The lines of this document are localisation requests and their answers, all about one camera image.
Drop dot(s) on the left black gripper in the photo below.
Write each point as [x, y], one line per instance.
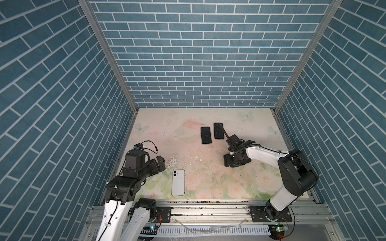
[162, 163]

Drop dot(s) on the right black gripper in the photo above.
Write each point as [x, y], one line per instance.
[226, 161]

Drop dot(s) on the white phone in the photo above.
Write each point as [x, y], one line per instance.
[178, 183]

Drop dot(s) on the blue phone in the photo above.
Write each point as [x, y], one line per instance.
[218, 131]

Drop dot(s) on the black phone screen up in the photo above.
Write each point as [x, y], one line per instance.
[206, 137]

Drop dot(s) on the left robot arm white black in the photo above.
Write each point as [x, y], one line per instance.
[124, 220]

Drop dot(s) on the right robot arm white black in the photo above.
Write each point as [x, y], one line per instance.
[297, 174]

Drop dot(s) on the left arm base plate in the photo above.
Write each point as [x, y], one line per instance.
[163, 214]

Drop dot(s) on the aluminium front rail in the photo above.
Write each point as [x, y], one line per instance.
[304, 212]

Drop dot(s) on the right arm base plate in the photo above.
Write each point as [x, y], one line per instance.
[261, 214]

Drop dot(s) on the white slotted cable duct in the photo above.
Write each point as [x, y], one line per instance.
[202, 231]

